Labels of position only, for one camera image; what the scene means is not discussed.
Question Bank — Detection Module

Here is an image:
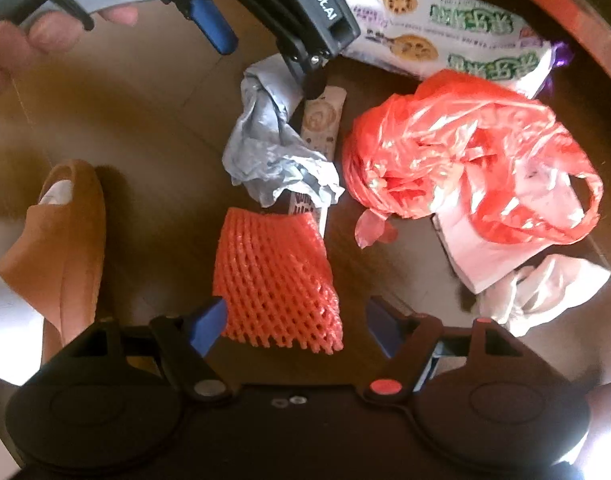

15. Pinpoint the white crumpled tissue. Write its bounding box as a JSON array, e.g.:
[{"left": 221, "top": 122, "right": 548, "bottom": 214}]
[{"left": 478, "top": 254, "right": 611, "bottom": 339}]

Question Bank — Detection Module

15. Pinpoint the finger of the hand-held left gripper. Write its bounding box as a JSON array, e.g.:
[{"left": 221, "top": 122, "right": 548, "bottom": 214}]
[
  {"left": 168, "top": 0, "right": 238, "bottom": 56},
  {"left": 278, "top": 42, "right": 332, "bottom": 101}
]

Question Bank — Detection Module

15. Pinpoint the orange brown slipper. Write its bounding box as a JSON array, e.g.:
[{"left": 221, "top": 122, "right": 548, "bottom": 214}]
[{"left": 0, "top": 159, "right": 108, "bottom": 367}]

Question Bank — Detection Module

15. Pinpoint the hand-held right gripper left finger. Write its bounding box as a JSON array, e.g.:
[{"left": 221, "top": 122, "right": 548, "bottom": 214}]
[{"left": 60, "top": 296, "right": 233, "bottom": 402}]

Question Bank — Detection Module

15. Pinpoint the white swirl print snack wrapper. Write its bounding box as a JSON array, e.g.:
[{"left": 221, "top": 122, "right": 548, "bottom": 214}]
[{"left": 285, "top": 86, "right": 347, "bottom": 239}]

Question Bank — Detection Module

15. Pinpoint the person's left hand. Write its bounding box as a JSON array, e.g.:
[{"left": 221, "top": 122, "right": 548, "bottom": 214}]
[{"left": 0, "top": 6, "right": 139, "bottom": 94}]

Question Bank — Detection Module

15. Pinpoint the white paper sheet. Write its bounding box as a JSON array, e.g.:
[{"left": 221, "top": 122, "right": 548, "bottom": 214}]
[{"left": 433, "top": 157, "right": 586, "bottom": 295}]

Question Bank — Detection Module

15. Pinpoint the white cookie packet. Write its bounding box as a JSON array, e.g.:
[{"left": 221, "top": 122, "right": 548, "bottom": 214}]
[{"left": 335, "top": 0, "right": 571, "bottom": 99}]

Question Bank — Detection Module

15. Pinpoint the red plastic bag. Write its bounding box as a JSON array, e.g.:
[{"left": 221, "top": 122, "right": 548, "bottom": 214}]
[{"left": 341, "top": 69, "right": 605, "bottom": 251}]

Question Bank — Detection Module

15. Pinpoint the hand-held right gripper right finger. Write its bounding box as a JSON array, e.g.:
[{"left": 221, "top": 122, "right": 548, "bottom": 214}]
[{"left": 360, "top": 295, "right": 541, "bottom": 406}]

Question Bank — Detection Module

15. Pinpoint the orange foam net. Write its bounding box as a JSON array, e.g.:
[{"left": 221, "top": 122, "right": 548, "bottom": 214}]
[{"left": 212, "top": 207, "right": 345, "bottom": 356}]

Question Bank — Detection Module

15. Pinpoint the grey wrapper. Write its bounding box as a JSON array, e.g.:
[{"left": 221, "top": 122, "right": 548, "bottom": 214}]
[{"left": 222, "top": 55, "right": 346, "bottom": 208}]

